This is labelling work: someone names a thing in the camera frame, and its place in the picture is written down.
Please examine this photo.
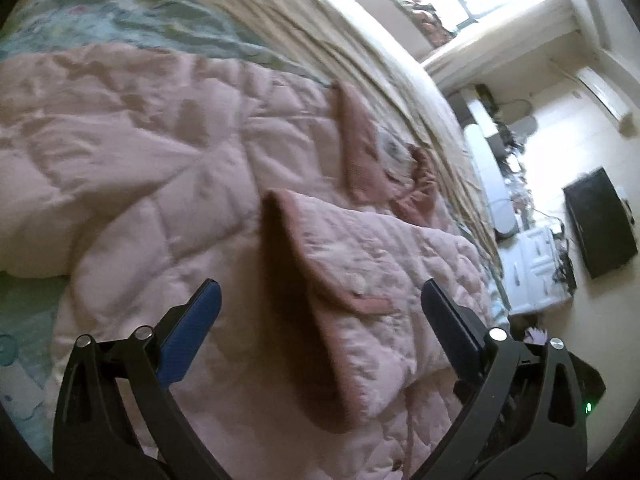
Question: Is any clothes pile on windowsill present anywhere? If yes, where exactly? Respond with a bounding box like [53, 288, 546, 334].
[398, 0, 456, 49]

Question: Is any white rounded vanity desk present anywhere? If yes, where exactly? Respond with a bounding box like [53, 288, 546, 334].
[461, 87, 518, 240]

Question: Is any black television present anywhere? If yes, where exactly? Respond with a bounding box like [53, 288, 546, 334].
[563, 168, 638, 280]

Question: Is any tan bed sheet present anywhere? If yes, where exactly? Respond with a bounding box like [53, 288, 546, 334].
[195, 0, 498, 258]

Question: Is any teal cartoon print blanket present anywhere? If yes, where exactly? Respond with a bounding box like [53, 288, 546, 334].
[1, 0, 309, 465]

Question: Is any pink quilted coat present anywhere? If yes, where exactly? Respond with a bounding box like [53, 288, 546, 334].
[1, 44, 497, 479]

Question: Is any white dresser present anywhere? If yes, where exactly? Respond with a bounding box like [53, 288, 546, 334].
[498, 226, 570, 315]

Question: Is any white air conditioner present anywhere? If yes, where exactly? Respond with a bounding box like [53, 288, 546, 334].
[574, 66, 632, 132]

